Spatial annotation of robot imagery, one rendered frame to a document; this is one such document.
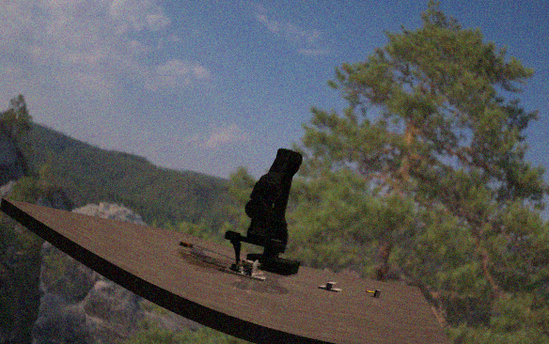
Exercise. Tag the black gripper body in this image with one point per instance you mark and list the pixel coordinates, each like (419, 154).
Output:
(274, 247)

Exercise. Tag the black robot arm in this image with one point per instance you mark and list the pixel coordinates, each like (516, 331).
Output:
(273, 187)

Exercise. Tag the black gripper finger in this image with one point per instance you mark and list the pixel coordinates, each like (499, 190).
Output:
(268, 256)
(237, 249)

